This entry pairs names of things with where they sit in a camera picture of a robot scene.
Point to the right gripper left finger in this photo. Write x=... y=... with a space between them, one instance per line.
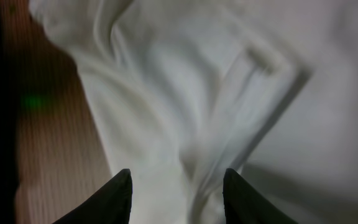
x=111 y=204

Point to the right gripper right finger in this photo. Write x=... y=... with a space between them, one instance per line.
x=244 y=205

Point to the white robot print t-shirt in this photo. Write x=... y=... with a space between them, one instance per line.
x=182 y=90

